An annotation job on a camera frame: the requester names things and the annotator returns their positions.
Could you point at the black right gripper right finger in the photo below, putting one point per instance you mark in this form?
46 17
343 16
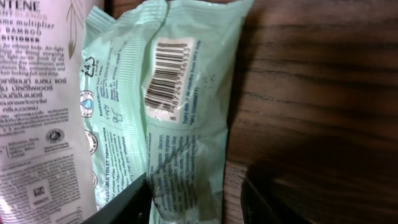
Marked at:
259 206

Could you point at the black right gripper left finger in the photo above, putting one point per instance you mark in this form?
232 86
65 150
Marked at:
131 206

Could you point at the teal tissue wipes pack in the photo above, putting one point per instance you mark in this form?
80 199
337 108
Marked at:
160 80

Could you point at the white tube gold cap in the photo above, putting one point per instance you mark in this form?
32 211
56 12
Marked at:
46 169

